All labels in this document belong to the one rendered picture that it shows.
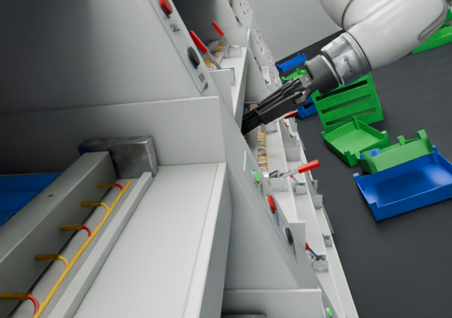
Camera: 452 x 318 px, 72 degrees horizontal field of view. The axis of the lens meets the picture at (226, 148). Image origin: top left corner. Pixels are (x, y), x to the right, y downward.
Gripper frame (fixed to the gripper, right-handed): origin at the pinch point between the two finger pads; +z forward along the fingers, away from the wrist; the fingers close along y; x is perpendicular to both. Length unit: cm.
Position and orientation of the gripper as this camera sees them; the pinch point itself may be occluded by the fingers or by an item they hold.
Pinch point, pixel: (245, 124)
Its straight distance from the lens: 67.7
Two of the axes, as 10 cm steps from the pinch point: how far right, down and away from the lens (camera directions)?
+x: 5.8, 7.5, 3.0
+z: -8.1, 5.0, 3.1
